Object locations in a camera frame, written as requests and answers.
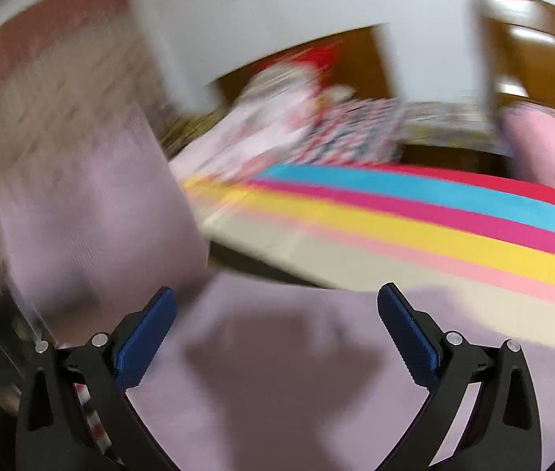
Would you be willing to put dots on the purple pants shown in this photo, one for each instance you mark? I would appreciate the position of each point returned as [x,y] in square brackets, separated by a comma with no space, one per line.
[86,235]

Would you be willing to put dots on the red embroidered pillow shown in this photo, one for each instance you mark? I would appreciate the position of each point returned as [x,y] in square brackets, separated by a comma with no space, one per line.
[324,59]

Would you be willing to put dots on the nightstand with patterned cover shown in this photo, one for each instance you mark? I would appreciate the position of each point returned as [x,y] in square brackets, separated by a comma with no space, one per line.
[444,117]

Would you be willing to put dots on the carved glossy wooden headboard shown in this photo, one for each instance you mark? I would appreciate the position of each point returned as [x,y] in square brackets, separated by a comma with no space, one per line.
[537,34]

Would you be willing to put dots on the pink pillow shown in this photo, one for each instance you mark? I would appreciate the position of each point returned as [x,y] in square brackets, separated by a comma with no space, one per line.
[552,147]

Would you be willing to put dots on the grey zigzag patterned pillow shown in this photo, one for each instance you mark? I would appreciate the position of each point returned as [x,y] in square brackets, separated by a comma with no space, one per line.
[277,83]

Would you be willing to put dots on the plain dark wooden headboard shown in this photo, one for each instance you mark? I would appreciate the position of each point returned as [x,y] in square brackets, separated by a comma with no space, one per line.
[361,68]

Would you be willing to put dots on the pink floral quilt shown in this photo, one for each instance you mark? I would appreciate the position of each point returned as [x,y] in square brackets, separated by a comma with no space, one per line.
[238,142]

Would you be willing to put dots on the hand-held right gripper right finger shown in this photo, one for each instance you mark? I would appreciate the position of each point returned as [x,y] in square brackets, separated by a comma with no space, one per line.
[412,338]

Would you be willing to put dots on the pink floral curtain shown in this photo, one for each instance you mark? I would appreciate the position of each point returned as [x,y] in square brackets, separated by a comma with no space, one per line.
[37,83]

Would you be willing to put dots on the colourful striped blanket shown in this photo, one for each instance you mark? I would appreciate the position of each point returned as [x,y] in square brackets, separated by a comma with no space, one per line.
[405,235]

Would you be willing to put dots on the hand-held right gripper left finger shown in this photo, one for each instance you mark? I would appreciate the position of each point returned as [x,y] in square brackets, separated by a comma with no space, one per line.
[147,338]

